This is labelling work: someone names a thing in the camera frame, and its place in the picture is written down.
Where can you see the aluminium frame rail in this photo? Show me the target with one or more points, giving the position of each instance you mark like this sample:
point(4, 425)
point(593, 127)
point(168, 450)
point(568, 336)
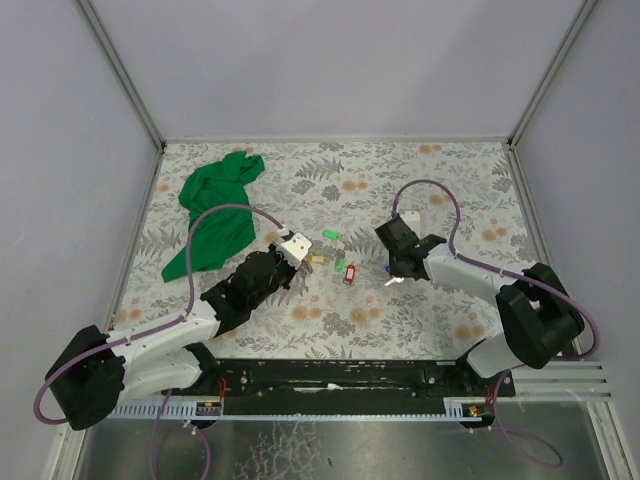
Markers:
point(557, 379)

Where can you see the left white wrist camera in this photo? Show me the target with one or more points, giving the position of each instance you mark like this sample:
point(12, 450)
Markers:
point(295, 249)

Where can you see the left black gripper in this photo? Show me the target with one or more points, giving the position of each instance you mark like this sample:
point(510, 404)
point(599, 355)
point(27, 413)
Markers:
point(288, 263)

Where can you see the dark green key tag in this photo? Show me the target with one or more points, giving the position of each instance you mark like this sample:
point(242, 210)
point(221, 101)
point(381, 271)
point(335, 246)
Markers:
point(339, 262)

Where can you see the light green key tag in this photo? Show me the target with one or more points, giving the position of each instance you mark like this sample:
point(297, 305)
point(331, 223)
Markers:
point(332, 235)

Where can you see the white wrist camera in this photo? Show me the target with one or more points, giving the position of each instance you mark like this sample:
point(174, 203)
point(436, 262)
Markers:
point(412, 219)
point(295, 249)

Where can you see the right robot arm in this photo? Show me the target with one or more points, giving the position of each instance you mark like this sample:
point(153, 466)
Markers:
point(538, 322)

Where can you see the yellow key tag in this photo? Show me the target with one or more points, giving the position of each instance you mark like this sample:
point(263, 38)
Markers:
point(318, 260)

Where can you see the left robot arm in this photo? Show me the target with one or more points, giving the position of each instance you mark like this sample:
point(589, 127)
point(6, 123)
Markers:
point(134, 348)

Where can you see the floral table mat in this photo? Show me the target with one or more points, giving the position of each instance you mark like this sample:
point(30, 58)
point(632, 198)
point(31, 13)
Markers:
point(464, 189)

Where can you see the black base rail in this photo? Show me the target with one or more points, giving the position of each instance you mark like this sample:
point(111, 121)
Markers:
point(339, 387)

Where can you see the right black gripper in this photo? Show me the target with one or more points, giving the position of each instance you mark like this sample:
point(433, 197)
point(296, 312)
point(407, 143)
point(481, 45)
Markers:
point(400, 265)

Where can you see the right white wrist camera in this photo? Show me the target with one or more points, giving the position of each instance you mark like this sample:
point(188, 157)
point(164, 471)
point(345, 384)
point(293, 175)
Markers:
point(412, 219)

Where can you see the red key tag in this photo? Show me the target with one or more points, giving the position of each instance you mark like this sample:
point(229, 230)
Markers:
point(349, 276)

